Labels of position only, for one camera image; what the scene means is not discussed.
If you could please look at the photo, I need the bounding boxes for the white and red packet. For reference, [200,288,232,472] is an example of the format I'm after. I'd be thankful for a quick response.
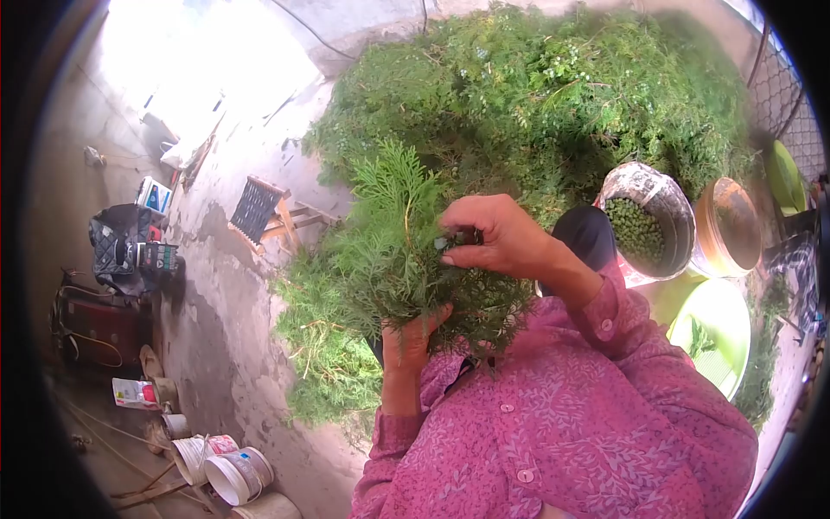
[112,378,160,411]

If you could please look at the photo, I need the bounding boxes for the white and blue box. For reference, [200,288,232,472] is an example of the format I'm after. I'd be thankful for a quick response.
[134,176,173,215]

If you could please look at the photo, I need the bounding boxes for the wire mesh fence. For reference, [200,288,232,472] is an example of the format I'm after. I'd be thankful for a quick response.
[744,22,826,186]

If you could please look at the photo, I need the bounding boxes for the heap of green seeds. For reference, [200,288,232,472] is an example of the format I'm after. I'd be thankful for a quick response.
[603,197,667,267]

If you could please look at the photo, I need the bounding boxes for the person's right hand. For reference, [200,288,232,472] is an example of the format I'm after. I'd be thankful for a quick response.
[439,194,561,280]

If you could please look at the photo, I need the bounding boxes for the green cypress branch bunch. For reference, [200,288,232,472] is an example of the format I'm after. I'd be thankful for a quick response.
[316,139,534,359]

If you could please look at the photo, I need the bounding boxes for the dark red machine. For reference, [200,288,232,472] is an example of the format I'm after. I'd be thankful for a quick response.
[51,271,154,372]

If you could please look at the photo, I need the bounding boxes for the person's left thumb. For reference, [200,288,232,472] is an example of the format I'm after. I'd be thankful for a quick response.
[415,304,455,340]

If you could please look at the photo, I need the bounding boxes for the light green plastic basin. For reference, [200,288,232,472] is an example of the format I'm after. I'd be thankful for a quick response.
[667,278,752,402]

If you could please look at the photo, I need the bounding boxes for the small green sprig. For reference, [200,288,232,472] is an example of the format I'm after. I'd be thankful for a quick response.
[686,315,718,362]

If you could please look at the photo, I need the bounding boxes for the person's left hand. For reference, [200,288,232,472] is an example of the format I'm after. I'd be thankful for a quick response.
[381,304,455,378]

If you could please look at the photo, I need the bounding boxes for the person's right thumb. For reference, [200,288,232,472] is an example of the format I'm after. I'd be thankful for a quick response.
[440,248,513,271]

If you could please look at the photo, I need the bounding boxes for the black printed box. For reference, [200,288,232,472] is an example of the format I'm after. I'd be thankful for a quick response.
[136,240,180,272]

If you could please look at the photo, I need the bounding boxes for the plaid cloth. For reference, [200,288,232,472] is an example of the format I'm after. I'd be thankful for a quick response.
[764,232,822,333]

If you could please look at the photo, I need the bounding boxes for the worn white bucket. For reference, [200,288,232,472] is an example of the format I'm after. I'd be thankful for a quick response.
[595,161,696,288]

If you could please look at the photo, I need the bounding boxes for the person's right index finger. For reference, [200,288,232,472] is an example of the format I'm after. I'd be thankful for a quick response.
[439,195,514,236]

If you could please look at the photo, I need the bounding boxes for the black quilted bag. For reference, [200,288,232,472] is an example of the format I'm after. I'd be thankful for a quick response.
[88,204,164,297]

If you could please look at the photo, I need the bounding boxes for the large pile of cypress cuttings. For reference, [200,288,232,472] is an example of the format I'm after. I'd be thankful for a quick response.
[271,3,761,430]

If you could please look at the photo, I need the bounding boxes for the white plastic bucket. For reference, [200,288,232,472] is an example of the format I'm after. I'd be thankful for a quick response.
[171,434,241,487]
[204,446,275,507]
[229,492,303,519]

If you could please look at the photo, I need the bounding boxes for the person's legs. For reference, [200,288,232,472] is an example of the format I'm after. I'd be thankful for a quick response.
[550,205,618,275]

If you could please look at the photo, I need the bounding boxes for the brown rusty bucket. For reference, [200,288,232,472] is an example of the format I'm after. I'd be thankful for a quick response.
[689,176,763,279]

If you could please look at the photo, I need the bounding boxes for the person's body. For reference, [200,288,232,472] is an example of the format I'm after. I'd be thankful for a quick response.
[349,279,760,519]

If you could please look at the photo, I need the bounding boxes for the small wooden woven stool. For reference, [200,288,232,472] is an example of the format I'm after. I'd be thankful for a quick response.
[227,174,339,258]

